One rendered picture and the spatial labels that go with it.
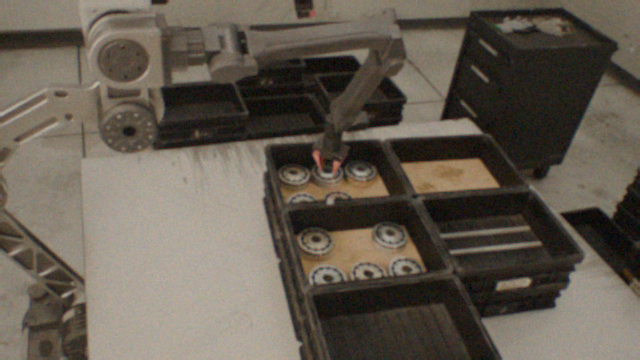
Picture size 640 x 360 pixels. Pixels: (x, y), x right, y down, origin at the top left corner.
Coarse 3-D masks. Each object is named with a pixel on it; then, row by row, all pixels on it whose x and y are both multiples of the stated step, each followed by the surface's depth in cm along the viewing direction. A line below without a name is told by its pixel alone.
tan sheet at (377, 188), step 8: (376, 176) 191; (312, 184) 184; (344, 184) 186; (376, 184) 188; (288, 192) 179; (296, 192) 180; (304, 192) 180; (312, 192) 181; (320, 192) 181; (352, 192) 183; (360, 192) 183; (368, 192) 184; (376, 192) 184; (384, 192) 185
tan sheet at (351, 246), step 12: (372, 228) 171; (336, 240) 165; (348, 240) 166; (360, 240) 166; (408, 240) 168; (336, 252) 161; (348, 252) 162; (360, 252) 162; (372, 252) 163; (408, 252) 165; (312, 264) 157; (324, 264) 157; (336, 264) 158; (348, 264) 158; (384, 264) 160
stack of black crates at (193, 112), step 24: (168, 96) 269; (192, 96) 273; (216, 96) 277; (240, 96) 266; (168, 120) 244; (192, 120) 248; (216, 120) 252; (240, 120) 257; (168, 144) 251; (192, 144) 256; (216, 144) 261
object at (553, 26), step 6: (540, 18) 306; (546, 18) 306; (540, 24) 299; (546, 24) 301; (552, 24) 301; (558, 24) 302; (564, 24) 303; (570, 24) 307; (546, 30) 297; (552, 30) 297; (558, 30) 297; (564, 30) 299; (570, 30) 300
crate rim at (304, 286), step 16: (288, 208) 159; (304, 208) 159; (320, 208) 161; (416, 208) 165; (288, 224) 154; (288, 240) 151; (432, 240) 155; (304, 272) 141; (416, 272) 145; (432, 272) 146; (448, 272) 146; (304, 288) 138; (320, 288) 138
